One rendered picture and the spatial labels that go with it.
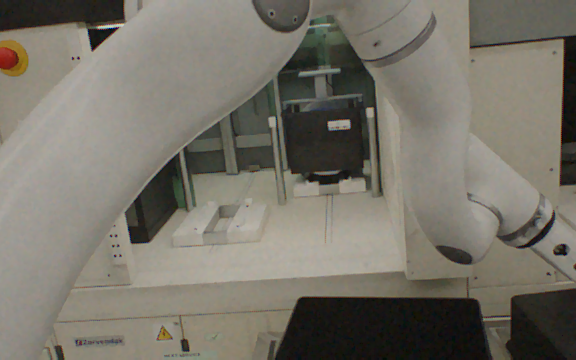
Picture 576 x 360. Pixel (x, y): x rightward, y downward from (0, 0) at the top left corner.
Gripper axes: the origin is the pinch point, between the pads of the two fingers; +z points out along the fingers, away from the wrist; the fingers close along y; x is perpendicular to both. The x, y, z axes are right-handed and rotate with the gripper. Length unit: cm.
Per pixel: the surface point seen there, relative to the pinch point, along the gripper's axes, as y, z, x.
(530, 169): 24.1, -7.4, -8.0
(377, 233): 46, -12, 23
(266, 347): 21, -23, 49
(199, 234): 51, -43, 51
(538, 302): 10.6, 2.9, 8.7
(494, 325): 20.4, 7.7, 18.3
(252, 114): 120, -46, 31
